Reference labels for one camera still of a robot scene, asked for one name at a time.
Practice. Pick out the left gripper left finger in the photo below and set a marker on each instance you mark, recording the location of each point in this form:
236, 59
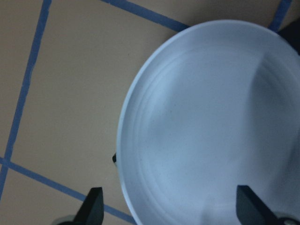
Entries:
91, 211

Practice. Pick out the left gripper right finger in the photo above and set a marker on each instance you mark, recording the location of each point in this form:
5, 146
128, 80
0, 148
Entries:
251, 210

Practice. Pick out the blue plate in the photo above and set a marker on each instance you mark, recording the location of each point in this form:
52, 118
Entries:
214, 107

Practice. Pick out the black dish rack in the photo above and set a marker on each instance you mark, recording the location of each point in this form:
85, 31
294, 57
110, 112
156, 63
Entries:
114, 159

